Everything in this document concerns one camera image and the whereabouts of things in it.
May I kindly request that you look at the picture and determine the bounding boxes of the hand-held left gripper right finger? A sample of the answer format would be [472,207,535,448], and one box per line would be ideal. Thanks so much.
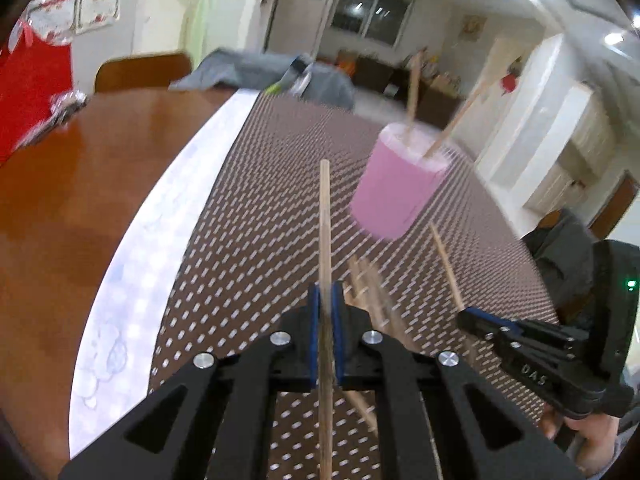
[332,280,585,480]

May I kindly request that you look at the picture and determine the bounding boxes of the brown polka dot tablecloth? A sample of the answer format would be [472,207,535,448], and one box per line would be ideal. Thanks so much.
[67,91,258,461]

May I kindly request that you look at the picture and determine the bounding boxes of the wooden chair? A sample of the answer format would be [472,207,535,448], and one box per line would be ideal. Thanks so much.
[94,52,193,95]

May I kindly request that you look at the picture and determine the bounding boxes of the dark sideboard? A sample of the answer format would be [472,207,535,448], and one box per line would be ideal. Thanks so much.
[350,55,466,127]

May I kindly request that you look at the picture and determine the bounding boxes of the white door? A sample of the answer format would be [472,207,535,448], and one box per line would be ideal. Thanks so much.
[475,35,567,187]

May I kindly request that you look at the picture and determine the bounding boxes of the grey cloth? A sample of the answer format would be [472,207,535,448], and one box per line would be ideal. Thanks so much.
[170,49,356,111]

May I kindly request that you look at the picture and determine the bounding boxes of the framed wall picture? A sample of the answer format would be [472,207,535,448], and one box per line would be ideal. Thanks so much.
[462,15,488,42]

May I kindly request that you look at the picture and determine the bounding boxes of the brown door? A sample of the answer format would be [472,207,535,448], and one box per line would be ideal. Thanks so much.
[590,175,639,241]

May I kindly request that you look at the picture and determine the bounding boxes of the white and green packet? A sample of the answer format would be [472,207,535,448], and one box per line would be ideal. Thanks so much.
[272,55,314,96]

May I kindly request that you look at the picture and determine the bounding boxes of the person's right hand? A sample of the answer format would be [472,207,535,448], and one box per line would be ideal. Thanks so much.
[541,408,622,478]

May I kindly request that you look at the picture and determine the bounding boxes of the pink cup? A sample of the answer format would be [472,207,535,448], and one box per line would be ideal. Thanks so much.
[349,121,453,242]

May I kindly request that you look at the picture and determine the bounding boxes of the light wooden cabinet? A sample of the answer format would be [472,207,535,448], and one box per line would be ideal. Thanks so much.
[525,80,617,211]

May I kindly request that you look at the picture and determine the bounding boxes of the brown polka dot mat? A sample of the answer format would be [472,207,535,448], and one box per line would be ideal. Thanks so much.
[147,91,561,480]

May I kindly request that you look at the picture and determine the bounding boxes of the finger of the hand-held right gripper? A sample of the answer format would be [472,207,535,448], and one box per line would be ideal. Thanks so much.
[500,321,599,358]
[457,306,601,418]

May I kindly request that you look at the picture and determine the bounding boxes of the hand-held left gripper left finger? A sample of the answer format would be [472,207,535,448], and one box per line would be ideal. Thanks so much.
[57,282,322,480]

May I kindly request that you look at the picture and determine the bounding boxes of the dark window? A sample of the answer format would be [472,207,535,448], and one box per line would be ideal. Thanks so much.
[330,0,417,51]

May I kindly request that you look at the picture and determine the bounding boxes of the wooden chopstick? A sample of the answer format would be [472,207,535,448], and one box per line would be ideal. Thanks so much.
[429,222,468,311]
[360,257,401,341]
[317,159,334,480]
[406,52,422,129]
[347,255,381,436]
[425,80,494,158]

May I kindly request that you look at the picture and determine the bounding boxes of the white wall poster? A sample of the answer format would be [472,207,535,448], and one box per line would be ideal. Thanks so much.
[25,0,124,41]

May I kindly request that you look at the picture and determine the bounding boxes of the dark grey jacket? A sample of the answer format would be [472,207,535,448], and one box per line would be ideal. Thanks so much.
[520,209,597,322]

